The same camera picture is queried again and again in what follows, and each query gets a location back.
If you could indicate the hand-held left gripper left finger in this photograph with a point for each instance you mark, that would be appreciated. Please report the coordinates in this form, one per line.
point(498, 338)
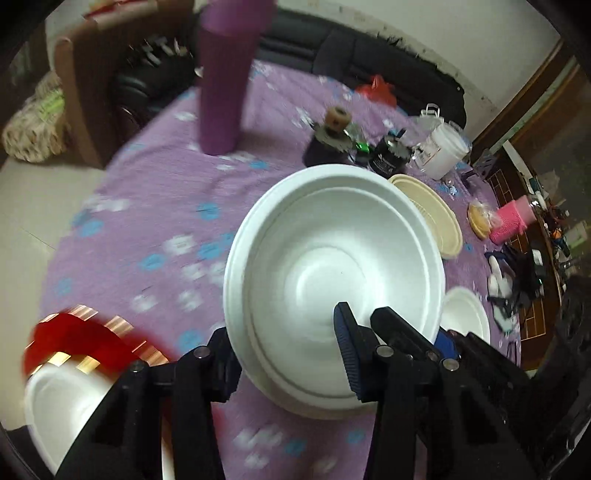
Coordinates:
point(221, 369)

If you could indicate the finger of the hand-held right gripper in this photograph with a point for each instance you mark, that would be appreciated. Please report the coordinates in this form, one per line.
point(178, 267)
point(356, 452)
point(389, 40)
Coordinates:
point(397, 327)
point(447, 344)

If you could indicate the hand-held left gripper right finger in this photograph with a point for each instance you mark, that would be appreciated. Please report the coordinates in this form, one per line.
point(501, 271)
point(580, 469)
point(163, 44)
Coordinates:
point(346, 350)

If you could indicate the small white bowl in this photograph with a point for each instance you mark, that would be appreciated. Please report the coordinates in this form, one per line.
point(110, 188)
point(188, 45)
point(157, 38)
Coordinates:
point(55, 406)
point(464, 309)

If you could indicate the large white bowl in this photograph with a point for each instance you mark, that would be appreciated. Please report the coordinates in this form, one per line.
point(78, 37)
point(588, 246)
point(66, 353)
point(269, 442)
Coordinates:
point(323, 240)

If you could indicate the beige ribbed plastic bowl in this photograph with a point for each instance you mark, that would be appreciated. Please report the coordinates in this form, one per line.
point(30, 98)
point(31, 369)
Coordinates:
point(431, 214)

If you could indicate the cream plastic plate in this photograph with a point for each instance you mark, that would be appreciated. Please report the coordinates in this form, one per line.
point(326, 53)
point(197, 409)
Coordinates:
point(401, 181)

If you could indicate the idle black gripper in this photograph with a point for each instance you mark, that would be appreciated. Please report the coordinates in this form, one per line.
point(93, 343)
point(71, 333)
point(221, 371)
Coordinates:
point(526, 277)

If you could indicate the jar with pink knit cover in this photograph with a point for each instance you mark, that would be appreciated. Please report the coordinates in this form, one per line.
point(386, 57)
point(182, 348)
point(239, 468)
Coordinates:
point(508, 226)

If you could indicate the black round container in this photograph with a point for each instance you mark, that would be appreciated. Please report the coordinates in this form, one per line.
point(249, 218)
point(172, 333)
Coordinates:
point(385, 161)

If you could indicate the brick-pattern side counter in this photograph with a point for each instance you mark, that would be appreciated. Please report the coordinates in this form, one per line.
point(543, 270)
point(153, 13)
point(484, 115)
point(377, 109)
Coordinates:
point(508, 184)

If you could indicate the white plastic jar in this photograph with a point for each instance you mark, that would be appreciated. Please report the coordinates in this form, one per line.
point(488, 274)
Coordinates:
point(443, 152)

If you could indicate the green wrapper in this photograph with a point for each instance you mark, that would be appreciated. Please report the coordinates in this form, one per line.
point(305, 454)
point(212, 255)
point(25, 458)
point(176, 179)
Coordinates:
point(363, 147)

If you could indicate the grey slotted plastic piece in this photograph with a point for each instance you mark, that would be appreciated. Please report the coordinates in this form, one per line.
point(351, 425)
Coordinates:
point(485, 164)

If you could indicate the purple floral tablecloth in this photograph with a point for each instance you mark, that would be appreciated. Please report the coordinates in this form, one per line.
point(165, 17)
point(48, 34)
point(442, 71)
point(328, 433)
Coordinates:
point(161, 194)

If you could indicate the black jar with cork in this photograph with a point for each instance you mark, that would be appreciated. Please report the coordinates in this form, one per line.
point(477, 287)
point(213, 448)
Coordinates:
point(323, 150)

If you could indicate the red plastic bag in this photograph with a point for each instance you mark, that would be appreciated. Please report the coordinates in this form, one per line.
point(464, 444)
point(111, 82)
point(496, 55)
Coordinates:
point(378, 90)

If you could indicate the black sofa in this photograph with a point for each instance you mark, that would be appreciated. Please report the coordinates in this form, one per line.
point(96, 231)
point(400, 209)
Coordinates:
point(346, 50)

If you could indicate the purple thermos bottle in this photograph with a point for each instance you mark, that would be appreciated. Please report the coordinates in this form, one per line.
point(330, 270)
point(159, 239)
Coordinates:
point(226, 83)

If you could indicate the floral patterned cushion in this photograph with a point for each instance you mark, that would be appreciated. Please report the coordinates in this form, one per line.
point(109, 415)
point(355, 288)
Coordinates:
point(32, 124)

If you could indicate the brown wooden chair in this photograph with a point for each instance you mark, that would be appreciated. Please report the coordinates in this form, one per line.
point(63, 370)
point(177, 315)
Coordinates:
point(83, 92)

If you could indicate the brown wooden door frame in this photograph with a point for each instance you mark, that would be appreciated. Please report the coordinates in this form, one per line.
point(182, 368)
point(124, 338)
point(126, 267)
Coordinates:
point(545, 92)

